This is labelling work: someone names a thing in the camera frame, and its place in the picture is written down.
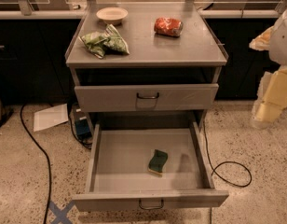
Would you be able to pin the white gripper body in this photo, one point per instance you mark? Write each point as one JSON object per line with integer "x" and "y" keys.
{"x": 282, "y": 46}

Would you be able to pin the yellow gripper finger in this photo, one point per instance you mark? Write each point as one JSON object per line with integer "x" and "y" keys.
{"x": 265, "y": 113}
{"x": 262, "y": 42}

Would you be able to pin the green yellow sponge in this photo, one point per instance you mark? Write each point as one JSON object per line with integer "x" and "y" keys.
{"x": 157, "y": 162}

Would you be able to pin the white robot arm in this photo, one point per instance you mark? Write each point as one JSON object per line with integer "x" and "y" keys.
{"x": 278, "y": 41}

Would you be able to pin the grey drawer cabinet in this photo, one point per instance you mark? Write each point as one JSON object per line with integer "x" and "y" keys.
{"x": 195, "y": 57}

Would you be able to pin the closed grey top drawer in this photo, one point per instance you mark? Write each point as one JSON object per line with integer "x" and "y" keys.
{"x": 145, "y": 97}

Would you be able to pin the open grey middle drawer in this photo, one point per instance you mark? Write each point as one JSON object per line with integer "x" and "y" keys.
{"x": 118, "y": 176}

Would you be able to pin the crushed orange soda can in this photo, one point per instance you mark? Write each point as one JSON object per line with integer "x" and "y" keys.
{"x": 168, "y": 26}

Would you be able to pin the green chip bag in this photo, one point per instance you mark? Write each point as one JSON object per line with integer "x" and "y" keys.
{"x": 110, "y": 40}

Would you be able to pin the white bowl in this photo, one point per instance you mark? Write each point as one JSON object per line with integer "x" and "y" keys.
{"x": 112, "y": 15}

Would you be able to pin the blue box on floor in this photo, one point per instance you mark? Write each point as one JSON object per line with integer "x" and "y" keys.
{"x": 82, "y": 128}

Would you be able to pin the white paper sheet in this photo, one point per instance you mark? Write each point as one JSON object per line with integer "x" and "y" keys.
{"x": 50, "y": 117}

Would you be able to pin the blue tape cross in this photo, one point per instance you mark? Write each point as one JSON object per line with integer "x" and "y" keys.
{"x": 61, "y": 214}

